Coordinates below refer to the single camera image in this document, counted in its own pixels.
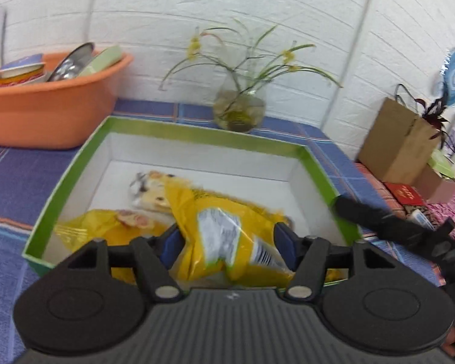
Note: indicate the light green dish in basin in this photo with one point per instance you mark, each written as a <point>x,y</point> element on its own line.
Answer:
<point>107,58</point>

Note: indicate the metal bowl in basin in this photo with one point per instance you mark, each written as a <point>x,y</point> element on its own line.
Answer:
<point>73,64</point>

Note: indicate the dark red leafy plant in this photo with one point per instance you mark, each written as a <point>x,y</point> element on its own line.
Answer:
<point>433,114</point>

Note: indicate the orange plastic basin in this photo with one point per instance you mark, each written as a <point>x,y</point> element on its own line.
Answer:
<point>59,115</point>

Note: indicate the red patterned box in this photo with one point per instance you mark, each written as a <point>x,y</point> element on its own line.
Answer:
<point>403,195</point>

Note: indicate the small beige box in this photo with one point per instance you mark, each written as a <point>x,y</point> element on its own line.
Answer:
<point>433,187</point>

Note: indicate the brown paper bag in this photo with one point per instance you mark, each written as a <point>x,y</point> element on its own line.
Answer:
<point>399,144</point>

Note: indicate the yellow chip bag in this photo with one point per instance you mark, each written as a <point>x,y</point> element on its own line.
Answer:
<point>226,236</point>

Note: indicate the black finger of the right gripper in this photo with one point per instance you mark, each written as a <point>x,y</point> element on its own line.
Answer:
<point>377,220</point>

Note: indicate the green cardboard box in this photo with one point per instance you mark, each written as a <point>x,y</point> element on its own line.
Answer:
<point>224,192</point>

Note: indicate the glass vase with plant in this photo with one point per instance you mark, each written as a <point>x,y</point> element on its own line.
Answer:
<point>239,105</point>

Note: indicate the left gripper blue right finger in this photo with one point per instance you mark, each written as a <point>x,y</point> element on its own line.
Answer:
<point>290,246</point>

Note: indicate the yellow snack bag in box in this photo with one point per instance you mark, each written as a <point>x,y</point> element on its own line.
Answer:
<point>117,228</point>

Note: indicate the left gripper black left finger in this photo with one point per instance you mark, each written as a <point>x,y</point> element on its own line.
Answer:
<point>168,246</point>

